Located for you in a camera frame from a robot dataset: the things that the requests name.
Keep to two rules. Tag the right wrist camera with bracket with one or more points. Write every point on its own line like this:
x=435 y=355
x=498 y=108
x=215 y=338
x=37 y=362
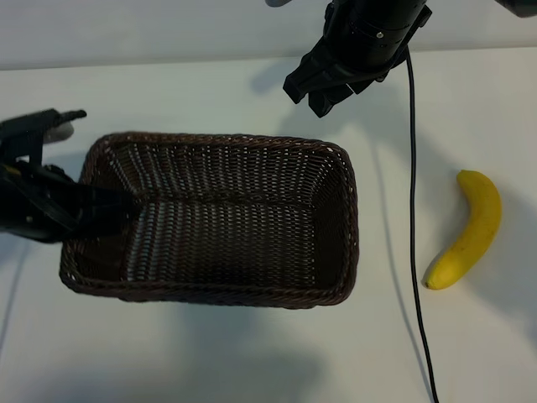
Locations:
x=277 y=2

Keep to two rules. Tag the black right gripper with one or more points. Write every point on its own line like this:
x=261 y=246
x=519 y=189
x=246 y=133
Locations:
x=352 y=71

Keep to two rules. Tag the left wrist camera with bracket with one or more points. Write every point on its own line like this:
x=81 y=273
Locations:
x=29 y=124

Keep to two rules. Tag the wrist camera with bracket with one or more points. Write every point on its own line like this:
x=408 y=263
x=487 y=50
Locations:
x=29 y=124
x=277 y=2

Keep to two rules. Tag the yellow banana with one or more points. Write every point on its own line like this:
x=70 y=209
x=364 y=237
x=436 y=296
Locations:
x=478 y=218

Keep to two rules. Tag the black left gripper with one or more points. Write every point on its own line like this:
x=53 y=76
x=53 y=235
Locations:
x=29 y=201

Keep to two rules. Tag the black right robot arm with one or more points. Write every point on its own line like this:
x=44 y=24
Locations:
x=377 y=21

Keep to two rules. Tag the dark brown woven basket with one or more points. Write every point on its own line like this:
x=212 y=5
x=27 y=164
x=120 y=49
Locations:
x=230 y=226

